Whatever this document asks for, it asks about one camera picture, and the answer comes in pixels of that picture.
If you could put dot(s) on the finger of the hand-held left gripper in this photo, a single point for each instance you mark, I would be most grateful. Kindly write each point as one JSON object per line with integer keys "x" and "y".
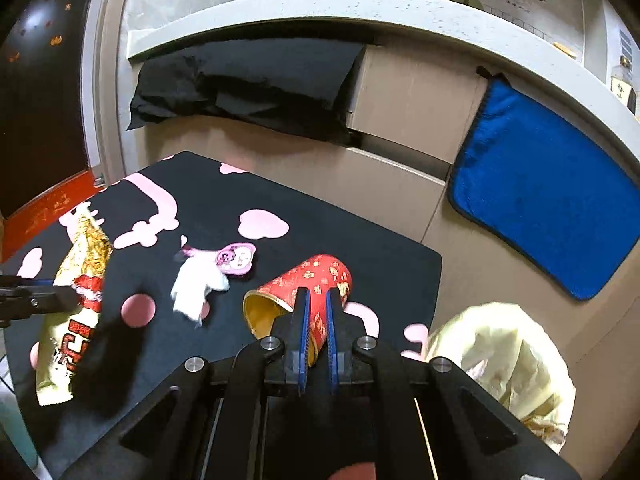
{"x": 45, "y": 302}
{"x": 12, "y": 280}

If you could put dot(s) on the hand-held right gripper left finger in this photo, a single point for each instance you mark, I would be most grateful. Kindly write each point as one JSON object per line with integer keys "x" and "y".
{"x": 301, "y": 350}

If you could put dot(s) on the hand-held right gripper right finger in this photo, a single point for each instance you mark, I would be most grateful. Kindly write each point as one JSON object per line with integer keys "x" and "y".
{"x": 334, "y": 350}

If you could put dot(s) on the red yellow snack bag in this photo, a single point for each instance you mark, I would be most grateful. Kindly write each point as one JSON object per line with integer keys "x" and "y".
{"x": 60, "y": 350}

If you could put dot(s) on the red paper cup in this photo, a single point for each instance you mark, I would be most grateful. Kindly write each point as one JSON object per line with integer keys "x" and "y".
{"x": 320, "y": 272}

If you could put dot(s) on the yellow plastic bag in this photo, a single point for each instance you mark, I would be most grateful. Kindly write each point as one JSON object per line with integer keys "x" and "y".
{"x": 510, "y": 350}

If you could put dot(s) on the red paper banner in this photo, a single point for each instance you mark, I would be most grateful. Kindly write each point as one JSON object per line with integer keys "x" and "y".
{"x": 45, "y": 210}

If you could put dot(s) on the pink heart-shaped wrapper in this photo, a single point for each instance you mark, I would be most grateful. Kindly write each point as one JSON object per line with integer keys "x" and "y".
{"x": 237, "y": 259}

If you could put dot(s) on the crumpled white tissue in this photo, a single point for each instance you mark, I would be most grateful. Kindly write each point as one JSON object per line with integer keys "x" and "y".
{"x": 192, "y": 285}

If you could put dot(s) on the black cloth with pink print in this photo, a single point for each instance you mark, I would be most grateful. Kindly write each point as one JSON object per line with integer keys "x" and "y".
{"x": 300, "y": 210}

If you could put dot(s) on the large cardboard box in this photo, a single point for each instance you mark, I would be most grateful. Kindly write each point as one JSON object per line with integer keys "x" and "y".
{"x": 350, "y": 180}

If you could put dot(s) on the black door with stickers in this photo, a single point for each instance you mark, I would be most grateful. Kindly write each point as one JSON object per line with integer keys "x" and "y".
{"x": 40, "y": 85}

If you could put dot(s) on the blue towel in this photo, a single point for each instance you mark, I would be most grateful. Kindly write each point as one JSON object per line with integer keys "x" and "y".
{"x": 540, "y": 200}

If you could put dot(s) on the small cardboard box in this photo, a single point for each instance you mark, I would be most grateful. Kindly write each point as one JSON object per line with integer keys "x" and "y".
{"x": 415, "y": 100}

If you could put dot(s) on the plain black cloth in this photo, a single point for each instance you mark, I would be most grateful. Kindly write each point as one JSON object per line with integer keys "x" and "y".
{"x": 225, "y": 85}

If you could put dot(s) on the white stone ledge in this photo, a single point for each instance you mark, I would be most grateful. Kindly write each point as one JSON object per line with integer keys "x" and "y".
{"x": 350, "y": 7}

